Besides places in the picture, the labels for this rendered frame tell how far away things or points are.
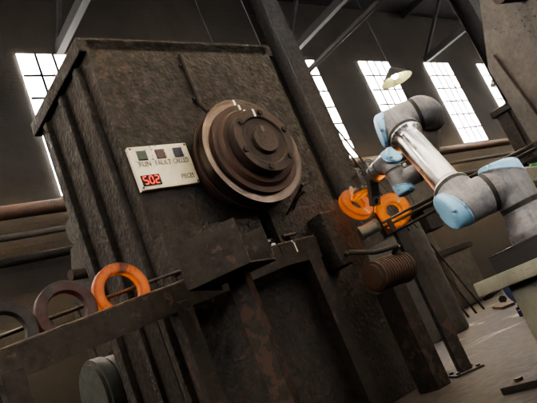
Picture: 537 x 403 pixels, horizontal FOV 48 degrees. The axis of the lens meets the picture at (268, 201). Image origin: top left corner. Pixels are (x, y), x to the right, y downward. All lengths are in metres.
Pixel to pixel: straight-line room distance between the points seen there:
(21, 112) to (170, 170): 7.37
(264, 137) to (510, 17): 2.82
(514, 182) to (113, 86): 1.52
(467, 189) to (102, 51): 1.54
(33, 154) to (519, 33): 6.76
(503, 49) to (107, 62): 3.15
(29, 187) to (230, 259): 7.47
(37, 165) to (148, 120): 6.83
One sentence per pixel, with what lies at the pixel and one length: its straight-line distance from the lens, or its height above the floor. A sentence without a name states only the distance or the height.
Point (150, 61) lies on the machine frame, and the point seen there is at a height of 1.64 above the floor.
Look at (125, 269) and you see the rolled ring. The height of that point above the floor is 0.75.
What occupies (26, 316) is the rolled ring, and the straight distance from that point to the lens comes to 1.86.
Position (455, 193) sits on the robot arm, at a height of 0.55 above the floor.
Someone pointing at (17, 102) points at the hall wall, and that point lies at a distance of 9.73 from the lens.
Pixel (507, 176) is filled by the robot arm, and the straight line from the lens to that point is 1.82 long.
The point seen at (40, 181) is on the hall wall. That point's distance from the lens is 9.14.
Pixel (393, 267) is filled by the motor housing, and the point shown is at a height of 0.47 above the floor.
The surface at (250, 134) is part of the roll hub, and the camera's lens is 2.38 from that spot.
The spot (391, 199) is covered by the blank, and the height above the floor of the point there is 0.75.
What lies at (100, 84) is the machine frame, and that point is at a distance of 2.49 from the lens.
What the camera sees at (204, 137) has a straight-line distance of 2.36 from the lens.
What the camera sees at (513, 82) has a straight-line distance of 4.83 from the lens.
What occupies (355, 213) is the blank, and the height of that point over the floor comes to 0.75.
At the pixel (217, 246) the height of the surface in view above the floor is 0.66.
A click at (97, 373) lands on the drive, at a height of 0.59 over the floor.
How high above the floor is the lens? 0.30
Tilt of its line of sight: 14 degrees up
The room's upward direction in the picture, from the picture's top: 23 degrees counter-clockwise
